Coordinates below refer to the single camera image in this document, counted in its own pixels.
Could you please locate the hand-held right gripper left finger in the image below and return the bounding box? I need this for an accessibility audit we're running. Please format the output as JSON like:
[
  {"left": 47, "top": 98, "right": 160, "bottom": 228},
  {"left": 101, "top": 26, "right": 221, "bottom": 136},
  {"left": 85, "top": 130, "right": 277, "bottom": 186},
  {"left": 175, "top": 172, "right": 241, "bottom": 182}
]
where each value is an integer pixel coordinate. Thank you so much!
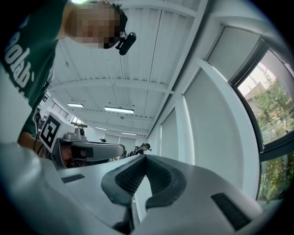
[{"left": 57, "top": 154, "right": 148, "bottom": 235}]

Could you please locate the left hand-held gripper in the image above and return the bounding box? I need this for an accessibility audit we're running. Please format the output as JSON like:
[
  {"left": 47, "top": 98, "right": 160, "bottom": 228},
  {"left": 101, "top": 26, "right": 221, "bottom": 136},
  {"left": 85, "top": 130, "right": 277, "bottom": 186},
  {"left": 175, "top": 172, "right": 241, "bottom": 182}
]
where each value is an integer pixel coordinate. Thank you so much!
[{"left": 39, "top": 112, "right": 126, "bottom": 171}]

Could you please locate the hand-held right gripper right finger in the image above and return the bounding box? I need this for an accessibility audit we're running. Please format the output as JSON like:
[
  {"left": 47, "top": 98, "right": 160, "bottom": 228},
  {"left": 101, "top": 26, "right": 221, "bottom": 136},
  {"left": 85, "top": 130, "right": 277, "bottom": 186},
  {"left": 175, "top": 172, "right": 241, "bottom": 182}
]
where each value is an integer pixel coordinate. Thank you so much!
[{"left": 137, "top": 154, "right": 264, "bottom": 235}]

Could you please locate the person's left forearm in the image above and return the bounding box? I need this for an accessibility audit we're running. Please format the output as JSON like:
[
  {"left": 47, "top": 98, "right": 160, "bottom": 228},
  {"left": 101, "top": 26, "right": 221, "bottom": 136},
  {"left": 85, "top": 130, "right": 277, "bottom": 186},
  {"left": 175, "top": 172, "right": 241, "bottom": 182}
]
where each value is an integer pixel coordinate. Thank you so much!
[{"left": 17, "top": 131, "right": 45, "bottom": 159}]

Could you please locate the white roller blind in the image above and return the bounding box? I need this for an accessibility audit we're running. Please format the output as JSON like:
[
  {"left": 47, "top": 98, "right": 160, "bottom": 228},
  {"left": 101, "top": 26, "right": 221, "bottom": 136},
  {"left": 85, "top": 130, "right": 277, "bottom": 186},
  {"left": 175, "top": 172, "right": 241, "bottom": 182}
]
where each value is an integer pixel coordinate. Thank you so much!
[
  {"left": 160, "top": 108, "right": 180, "bottom": 161},
  {"left": 183, "top": 67, "right": 246, "bottom": 192},
  {"left": 205, "top": 24, "right": 262, "bottom": 83}
]

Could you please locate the black framed window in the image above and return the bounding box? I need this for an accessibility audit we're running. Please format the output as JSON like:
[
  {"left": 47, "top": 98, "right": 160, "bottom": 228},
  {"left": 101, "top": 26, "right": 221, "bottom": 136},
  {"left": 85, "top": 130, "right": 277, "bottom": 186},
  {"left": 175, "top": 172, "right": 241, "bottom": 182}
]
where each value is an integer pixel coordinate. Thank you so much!
[{"left": 229, "top": 39, "right": 294, "bottom": 207}]

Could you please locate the person's head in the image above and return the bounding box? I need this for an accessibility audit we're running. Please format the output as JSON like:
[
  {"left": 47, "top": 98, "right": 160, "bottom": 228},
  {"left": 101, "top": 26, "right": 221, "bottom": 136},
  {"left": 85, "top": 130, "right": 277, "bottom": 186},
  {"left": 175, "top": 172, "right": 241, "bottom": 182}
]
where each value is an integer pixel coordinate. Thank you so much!
[{"left": 64, "top": 0, "right": 128, "bottom": 50}]

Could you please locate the green printed T-shirt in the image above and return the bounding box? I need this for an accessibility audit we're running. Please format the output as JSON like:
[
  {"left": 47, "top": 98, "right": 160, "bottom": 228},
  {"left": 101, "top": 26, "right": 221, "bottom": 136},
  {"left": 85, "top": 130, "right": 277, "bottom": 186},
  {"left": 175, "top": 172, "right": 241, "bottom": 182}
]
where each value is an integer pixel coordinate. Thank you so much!
[{"left": 0, "top": 0, "right": 69, "bottom": 138}]

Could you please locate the black head-mounted camera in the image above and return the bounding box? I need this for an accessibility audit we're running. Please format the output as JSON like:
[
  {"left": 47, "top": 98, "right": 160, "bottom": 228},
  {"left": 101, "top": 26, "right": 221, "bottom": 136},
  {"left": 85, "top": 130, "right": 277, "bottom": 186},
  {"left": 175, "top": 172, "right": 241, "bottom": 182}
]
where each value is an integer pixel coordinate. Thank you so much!
[{"left": 114, "top": 9, "right": 137, "bottom": 56}]

